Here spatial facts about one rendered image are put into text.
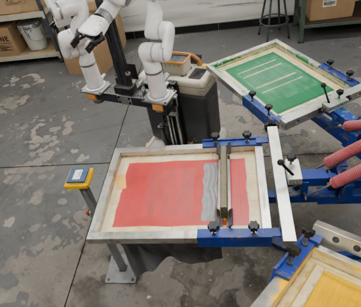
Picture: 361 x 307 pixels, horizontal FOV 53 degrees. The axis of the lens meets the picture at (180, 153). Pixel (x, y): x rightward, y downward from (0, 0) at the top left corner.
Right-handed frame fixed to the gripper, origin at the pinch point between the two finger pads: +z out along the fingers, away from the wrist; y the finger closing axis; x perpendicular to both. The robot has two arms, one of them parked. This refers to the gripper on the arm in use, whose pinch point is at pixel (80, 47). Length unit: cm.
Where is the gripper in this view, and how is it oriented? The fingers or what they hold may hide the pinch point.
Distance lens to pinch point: 162.9
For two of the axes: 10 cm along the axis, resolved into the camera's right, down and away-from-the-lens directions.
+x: 3.0, 4.3, 8.5
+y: 8.0, 3.7, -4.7
